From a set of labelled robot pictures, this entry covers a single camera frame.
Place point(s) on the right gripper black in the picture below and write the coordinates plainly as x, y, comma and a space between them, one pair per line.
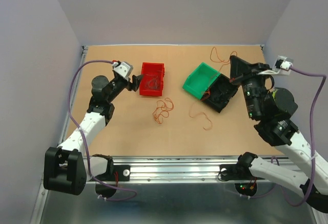
239, 66

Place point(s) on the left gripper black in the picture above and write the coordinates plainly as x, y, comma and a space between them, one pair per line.
136, 81

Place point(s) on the black plastic bin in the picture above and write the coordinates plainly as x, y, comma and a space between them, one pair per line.
219, 93

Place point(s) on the green plastic bin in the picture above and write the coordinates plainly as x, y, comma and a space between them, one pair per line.
198, 82

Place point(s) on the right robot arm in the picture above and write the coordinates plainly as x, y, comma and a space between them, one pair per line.
273, 111

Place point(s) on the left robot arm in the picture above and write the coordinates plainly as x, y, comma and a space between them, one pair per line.
69, 166

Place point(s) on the red plastic bin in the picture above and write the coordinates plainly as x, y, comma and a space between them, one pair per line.
152, 82

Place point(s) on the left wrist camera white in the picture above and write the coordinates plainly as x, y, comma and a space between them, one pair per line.
123, 69

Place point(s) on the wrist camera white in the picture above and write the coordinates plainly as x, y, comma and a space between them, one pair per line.
123, 69
281, 67

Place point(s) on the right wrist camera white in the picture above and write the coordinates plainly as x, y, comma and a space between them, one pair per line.
281, 67

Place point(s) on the aluminium rail frame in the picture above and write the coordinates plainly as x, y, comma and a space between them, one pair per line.
174, 166

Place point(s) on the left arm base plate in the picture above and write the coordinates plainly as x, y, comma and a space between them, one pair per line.
120, 171

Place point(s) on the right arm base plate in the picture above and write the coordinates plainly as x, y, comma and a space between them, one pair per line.
229, 172

